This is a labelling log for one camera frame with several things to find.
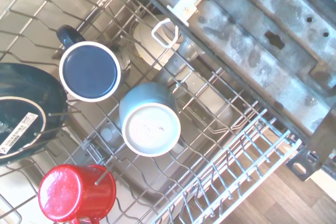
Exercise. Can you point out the navy mug with white rim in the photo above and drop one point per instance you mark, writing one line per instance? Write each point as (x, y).
(89, 72)

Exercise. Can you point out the grey-blue mug with white base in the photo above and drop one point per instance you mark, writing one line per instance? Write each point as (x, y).
(149, 129)

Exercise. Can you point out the red enamel mug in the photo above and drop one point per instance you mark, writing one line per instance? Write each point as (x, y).
(65, 192)

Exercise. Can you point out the steel dishwasher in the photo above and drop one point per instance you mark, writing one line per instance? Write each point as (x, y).
(262, 37)

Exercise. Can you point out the black plate with label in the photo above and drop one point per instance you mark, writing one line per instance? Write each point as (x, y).
(26, 82)

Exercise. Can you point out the white plastic bracket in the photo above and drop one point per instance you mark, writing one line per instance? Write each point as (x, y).
(183, 7)

